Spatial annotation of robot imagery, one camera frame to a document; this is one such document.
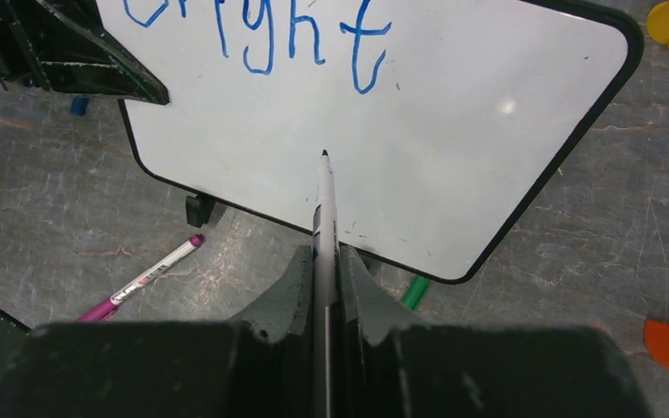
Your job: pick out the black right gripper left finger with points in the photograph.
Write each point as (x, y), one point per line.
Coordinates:
(258, 363)

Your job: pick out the green whiteboard marker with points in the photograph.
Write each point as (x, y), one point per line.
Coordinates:
(415, 292)

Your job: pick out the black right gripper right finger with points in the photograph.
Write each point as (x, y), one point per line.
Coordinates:
(398, 365)

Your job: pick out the black framed whiteboard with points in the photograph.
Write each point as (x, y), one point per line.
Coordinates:
(443, 120)

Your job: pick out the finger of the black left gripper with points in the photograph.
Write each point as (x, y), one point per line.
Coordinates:
(62, 46)

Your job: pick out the blue whiteboard marker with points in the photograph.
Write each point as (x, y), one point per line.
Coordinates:
(325, 256)

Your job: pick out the purple whiteboard marker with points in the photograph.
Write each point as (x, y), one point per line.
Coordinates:
(109, 306)

